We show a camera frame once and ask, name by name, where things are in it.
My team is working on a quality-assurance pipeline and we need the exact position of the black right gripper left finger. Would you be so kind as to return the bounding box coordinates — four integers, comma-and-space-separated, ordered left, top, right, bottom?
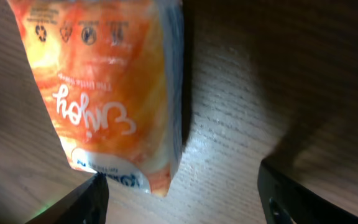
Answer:
26, 173, 109, 224

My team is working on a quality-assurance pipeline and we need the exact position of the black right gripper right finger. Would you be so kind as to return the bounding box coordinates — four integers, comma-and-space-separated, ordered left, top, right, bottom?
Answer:
257, 160, 358, 224

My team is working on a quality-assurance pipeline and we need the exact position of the orange small box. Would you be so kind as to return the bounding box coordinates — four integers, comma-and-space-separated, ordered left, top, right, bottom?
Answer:
9, 0, 184, 197

